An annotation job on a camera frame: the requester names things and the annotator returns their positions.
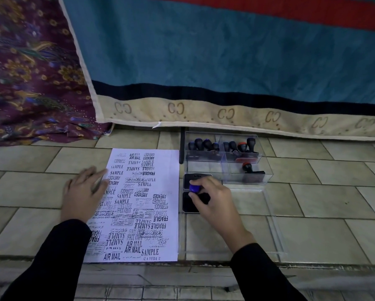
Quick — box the red knob rubber stamp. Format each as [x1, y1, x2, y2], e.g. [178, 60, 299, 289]
[242, 162, 266, 176]

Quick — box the clear plastic organizer box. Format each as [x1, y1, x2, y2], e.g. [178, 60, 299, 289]
[184, 131, 274, 185]

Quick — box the blue striped mattress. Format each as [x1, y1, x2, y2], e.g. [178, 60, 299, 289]
[58, 0, 375, 141]

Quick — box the person's right forearm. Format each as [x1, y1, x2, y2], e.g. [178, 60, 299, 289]
[230, 243, 308, 301]

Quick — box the person's right hand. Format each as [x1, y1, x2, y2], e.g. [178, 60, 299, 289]
[188, 176, 257, 254]

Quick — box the black ink pad case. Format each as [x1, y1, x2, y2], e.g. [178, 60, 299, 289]
[182, 173, 214, 214]

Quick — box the person's left forearm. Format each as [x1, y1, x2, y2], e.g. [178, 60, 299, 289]
[0, 219, 93, 301]

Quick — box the row of black rubber stamps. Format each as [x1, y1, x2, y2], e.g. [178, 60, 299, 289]
[187, 137, 257, 155]

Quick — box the white stamped paper sheet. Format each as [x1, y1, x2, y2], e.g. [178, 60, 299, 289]
[83, 148, 180, 263]

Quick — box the person's left hand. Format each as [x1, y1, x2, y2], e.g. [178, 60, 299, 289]
[60, 166, 110, 223]

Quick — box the clear plastic box lid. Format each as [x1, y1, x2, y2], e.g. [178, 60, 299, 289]
[179, 184, 287, 261]

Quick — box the blue knob rubber stamp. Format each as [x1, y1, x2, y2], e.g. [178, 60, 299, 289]
[189, 182, 211, 205]

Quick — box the purple floral cloth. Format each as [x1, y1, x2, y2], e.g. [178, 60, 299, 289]
[0, 0, 113, 149]

